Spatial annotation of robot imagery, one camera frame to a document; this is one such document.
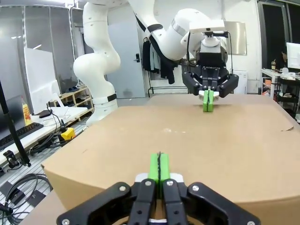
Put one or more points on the white floor appliance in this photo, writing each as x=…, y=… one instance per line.
x=241, y=82

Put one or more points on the black metal clamp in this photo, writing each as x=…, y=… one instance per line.
x=10, y=159

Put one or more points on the seated person in black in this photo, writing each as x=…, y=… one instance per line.
x=283, y=58

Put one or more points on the dark monitor screen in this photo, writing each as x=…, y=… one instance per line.
x=7, y=117

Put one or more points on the grey door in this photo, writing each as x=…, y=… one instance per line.
x=126, y=58

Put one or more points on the black utility cart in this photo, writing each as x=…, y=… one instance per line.
x=288, y=98

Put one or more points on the yellow bottle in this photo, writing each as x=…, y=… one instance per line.
x=27, y=114

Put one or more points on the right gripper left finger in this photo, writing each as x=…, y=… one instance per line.
x=140, y=201

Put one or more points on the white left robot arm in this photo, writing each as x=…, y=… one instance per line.
x=93, y=70

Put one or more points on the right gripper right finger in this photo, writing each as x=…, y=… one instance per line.
x=175, y=201

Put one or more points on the brown cardboard box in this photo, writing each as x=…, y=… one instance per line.
x=187, y=145

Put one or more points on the silver wall board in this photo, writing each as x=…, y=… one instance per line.
x=237, y=37

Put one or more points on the yellow emergency stop box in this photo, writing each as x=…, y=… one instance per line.
x=68, y=135

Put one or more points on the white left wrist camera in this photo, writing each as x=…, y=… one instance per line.
x=206, y=24

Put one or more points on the white partition panel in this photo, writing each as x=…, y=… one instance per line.
x=39, y=70

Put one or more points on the wooden shoe rack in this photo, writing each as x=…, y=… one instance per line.
x=77, y=93

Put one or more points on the clothes rack with dark clothes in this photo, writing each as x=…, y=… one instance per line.
x=147, y=58

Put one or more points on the black computer keyboard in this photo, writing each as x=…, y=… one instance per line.
x=30, y=130

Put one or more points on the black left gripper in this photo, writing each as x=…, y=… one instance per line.
x=210, y=59

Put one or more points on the white computer monitor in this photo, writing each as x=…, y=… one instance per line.
x=294, y=55

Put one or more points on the black tripod pole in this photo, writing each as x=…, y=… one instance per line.
x=17, y=138

